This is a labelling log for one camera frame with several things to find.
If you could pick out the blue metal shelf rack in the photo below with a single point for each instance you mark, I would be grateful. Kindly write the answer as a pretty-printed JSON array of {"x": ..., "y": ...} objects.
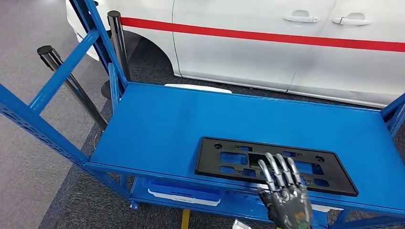
[{"x": 158, "y": 126}]

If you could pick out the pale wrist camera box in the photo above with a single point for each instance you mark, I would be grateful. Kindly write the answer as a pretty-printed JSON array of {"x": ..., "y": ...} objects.
[{"x": 240, "y": 225}]

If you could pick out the black-capped stanchion post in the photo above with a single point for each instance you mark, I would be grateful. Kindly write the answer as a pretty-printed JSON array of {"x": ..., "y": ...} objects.
[
  {"x": 74, "y": 87},
  {"x": 119, "y": 41}
]

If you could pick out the blue plastic crate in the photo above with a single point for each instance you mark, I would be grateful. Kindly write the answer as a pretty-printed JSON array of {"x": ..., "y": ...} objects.
[{"x": 177, "y": 189}]

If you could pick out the white car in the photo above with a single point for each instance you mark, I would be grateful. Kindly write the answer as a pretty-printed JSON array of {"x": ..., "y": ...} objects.
[{"x": 237, "y": 57}]

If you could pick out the red barrier belt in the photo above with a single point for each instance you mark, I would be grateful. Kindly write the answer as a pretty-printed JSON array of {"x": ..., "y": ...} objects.
[{"x": 253, "y": 34}]

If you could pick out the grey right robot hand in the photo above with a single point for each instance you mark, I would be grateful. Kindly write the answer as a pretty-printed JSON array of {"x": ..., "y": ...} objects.
[{"x": 289, "y": 205}]

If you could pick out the white plastic panel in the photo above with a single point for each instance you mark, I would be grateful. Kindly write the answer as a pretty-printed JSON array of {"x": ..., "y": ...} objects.
[{"x": 196, "y": 88}]

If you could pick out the black plastic plate bracket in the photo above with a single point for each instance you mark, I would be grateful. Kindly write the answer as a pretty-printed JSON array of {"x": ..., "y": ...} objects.
[{"x": 208, "y": 164}]

